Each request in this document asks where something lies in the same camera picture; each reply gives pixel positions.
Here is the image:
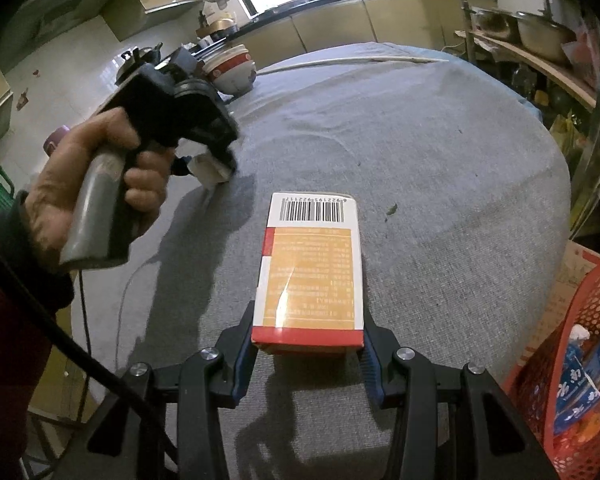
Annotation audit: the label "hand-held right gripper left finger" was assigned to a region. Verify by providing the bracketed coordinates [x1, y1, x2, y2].
[87, 300, 256, 480]

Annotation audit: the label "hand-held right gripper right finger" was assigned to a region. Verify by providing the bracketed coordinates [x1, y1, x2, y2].
[359, 307, 561, 480]

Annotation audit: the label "small silver white box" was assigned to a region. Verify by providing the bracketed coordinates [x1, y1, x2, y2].
[187, 156, 231, 187]

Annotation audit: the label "orange carton box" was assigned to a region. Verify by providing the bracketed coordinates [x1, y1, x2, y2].
[251, 191, 366, 353]

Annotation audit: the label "blue carton box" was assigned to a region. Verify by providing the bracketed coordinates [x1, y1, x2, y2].
[552, 325, 600, 436]

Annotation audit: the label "person's left forearm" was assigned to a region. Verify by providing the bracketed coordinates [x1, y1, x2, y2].
[0, 190, 76, 480]

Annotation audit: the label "person's left hand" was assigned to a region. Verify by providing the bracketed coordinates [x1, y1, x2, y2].
[22, 107, 176, 261]

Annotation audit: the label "stacked white red bowls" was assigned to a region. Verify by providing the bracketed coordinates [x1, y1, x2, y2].
[202, 45, 257, 96]

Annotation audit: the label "black wok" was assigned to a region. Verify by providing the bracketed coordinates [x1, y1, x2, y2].
[115, 46, 161, 83]

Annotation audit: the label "golden cooking pot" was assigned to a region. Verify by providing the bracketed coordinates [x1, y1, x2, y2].
[200, 17, 238, 41]

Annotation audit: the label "maroon thermos bottle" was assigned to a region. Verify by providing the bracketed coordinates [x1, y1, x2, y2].
[42, 125, 71, 156]

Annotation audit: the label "range hood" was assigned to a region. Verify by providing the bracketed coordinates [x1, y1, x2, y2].
[5, 0, 146, 68]

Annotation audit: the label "thin white rod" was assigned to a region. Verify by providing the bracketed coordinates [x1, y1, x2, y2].
[256, 55, 451, 76]

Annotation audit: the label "beige base cabinets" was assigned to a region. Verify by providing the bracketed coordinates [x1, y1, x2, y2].
[230, 0, 476, 68]

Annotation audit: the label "blue under cloth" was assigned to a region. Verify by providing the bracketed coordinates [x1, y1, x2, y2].
[517, 97, 546, 126]

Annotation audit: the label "yellow plastic bag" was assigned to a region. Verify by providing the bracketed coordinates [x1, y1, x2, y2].
[550, 110, 588, 146]

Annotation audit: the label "small lidded pot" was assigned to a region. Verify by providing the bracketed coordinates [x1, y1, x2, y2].
[472, 7, 513, 41]

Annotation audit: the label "shelf with wooden boards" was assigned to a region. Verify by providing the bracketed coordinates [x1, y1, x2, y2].
[447, 0, 600, 111]

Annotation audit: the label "steel pot with lid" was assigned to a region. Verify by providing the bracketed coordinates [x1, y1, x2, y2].
[515, 10, 576, 63]

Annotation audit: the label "pink plastic bag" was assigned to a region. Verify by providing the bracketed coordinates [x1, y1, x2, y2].
[562, 25, 600, 68]

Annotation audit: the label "thin black cable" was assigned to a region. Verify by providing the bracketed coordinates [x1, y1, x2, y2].
[77, 267, 131, 421]

